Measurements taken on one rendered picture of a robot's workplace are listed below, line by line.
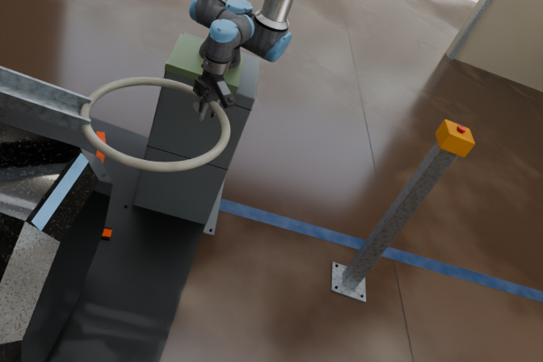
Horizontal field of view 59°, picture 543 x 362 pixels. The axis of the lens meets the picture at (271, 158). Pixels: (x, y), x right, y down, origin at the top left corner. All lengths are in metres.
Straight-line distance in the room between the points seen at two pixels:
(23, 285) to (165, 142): 1.05
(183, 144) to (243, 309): 0.83
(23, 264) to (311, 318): 1.47
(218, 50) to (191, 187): 0.98
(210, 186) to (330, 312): 0.88
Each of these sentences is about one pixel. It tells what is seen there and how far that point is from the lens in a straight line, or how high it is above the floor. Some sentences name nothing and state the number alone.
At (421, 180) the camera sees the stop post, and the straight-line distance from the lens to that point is 2.20.
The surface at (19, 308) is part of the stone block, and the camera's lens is 1.49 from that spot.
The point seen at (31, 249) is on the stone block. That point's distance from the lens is 1.44.
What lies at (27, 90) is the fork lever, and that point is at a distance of 1.65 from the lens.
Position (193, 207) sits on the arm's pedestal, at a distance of 2.52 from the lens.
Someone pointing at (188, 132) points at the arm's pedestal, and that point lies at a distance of 2.22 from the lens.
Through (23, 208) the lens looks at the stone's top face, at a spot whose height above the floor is 0.83.
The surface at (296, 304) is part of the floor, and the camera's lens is 2.50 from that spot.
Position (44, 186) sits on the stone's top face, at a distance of 1.50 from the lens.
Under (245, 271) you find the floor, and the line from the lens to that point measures 2.50.
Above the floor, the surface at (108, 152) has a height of 0.92.
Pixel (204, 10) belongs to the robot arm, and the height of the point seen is 1.22.
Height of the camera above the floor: 1.90
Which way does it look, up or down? 36 degrees down
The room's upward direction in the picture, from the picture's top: 25 degrees clockwise
